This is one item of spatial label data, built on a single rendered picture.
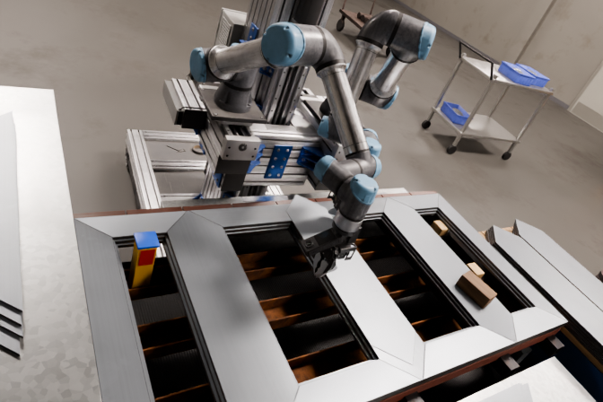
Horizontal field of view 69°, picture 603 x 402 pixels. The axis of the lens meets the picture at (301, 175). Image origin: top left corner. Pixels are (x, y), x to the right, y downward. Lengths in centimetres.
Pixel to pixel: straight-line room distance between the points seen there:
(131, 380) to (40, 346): 27
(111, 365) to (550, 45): 990
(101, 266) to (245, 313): 40
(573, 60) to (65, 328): 972
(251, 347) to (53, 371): 49
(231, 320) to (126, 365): 27
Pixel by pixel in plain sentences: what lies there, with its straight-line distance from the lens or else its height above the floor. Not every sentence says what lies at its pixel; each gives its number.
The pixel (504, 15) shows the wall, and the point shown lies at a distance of 1115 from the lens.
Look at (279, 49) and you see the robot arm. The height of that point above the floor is 143.
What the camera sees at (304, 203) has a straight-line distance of 170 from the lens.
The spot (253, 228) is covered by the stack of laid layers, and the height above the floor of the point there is 83.
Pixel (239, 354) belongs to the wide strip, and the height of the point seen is 85.
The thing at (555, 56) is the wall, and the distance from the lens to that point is 1026.
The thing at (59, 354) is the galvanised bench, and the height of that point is 105.
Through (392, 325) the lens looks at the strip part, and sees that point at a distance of 143.
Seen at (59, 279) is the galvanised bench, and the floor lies 105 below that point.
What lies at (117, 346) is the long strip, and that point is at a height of 85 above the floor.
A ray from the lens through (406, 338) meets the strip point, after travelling 143.
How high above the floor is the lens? 181
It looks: 32 degrees down
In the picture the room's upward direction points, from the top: 22 degrees clockwise
